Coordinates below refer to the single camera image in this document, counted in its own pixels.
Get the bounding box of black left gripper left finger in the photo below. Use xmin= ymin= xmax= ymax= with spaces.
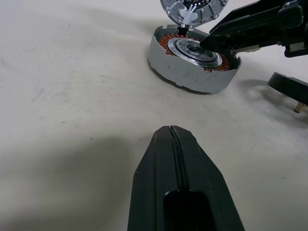
xmin=127 ymin=125 xmax=181 ymax=231

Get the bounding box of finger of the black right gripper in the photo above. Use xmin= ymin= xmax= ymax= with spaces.
xmin=199 ymin=24 xmax=280 ymax=52
xmin=208 ymin=0 xmax=286 ymax=37

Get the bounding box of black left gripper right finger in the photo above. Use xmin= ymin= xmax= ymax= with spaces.
xmin=171 ymin=126 xmax=246 ymax=231

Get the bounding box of grey motor housing lid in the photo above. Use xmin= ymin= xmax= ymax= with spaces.
xmin=160 ymin=0 xmax=228 ymax=27

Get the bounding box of grey round motor housing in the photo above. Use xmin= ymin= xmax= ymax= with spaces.
xmin=148 ymin=25 xmax=241 ymax=94

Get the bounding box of black disc with brass pin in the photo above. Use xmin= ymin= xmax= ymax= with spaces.
xmin=267 ymin=71 xmax=308 ymax=114

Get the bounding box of white wire connector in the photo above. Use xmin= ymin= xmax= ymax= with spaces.
xmin=179 ymin=4 xmax=199 ymax=28

